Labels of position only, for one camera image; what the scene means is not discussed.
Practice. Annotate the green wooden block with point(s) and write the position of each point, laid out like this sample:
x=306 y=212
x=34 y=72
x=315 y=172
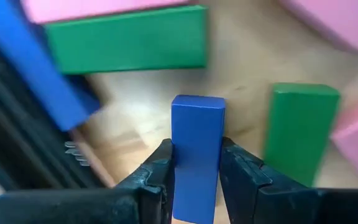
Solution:
x=126 y=40
x=300 y=130

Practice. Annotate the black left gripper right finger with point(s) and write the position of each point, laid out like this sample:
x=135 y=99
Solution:
x=241 y=180

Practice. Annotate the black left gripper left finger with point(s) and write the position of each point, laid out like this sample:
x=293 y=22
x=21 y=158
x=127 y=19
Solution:
x=154 y=174

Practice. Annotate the purple wooden block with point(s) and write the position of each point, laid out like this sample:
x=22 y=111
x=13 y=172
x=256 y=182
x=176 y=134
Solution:
x=26 y=62
x=197 y=140

